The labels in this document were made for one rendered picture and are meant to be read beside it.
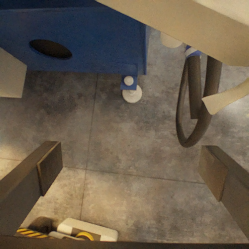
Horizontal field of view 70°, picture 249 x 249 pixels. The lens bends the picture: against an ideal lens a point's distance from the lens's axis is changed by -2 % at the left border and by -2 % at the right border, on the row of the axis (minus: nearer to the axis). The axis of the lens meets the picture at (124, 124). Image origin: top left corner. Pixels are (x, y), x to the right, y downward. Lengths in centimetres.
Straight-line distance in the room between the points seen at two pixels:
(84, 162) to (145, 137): 34
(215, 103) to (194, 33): 7
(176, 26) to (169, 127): 78
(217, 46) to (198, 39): 2
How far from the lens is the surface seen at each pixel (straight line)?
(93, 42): 63
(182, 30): 19
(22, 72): 92
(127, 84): 78
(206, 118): 34
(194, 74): 37
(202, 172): 17
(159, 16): 19
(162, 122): 94
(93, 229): 93
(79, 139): 99
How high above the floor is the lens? 93
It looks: 80 degrees down
